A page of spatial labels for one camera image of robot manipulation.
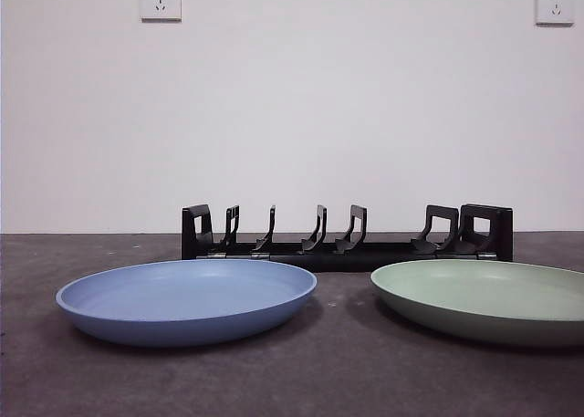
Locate green round plate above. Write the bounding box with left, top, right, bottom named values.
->
left=370, top=258, right=584, bottom=349

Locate white wall socket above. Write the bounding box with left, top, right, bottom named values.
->
left=535, top=0, right=575, bottom=26
left=140, top=0, right=183, bottom=24

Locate black plate rack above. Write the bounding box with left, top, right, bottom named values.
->
left=181, top=203, right=515, bottom=273

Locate blue round plate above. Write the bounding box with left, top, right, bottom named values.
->
left=55, top=258, right=319, bottom=349

